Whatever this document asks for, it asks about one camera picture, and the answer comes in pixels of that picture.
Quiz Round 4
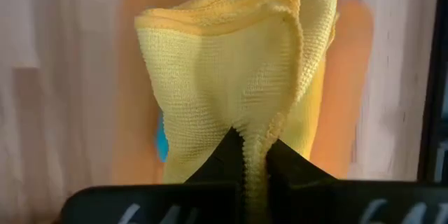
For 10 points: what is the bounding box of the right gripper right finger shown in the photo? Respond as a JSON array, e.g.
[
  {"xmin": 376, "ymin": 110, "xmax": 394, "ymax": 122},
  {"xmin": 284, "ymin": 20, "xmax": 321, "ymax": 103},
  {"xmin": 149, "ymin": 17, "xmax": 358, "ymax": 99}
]
[{"xmin": 265, "ymin": 139, "xmax": 337, "ymax": 224}]

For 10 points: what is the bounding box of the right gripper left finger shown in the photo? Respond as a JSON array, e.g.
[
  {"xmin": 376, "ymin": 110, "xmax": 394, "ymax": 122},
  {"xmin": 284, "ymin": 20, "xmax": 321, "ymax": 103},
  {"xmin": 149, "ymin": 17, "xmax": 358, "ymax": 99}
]
[{"xmin": 185, "ymin": 127, "xmax": 245, "ymax": 224}]

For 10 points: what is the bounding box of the yellow microfiber towel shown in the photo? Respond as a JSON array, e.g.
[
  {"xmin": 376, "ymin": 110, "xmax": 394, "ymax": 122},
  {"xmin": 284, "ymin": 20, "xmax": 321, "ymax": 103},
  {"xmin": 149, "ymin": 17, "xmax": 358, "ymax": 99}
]
[
  {"xmin": 282, "ymin": 59, "xmax": 327, "ymax": 161},
  {"xmin": 134, "ymin": 0, "xmax": 342, "ymax": 224}
]

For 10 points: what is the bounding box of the teal microfiber towel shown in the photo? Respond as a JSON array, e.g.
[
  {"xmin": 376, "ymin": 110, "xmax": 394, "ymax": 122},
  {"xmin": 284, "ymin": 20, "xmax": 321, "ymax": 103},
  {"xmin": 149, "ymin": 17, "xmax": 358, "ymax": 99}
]
[{"xmin": 154, "ymin": 109, "xmax": 170, "ymax": 164}]

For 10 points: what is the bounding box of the orange plastic bin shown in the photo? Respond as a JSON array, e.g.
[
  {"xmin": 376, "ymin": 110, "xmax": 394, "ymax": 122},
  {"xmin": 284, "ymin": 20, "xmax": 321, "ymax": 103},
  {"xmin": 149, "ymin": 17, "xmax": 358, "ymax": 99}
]
[{"xmin": 111, "ymin": 0, "xmax": 375, "ymax": 187}]

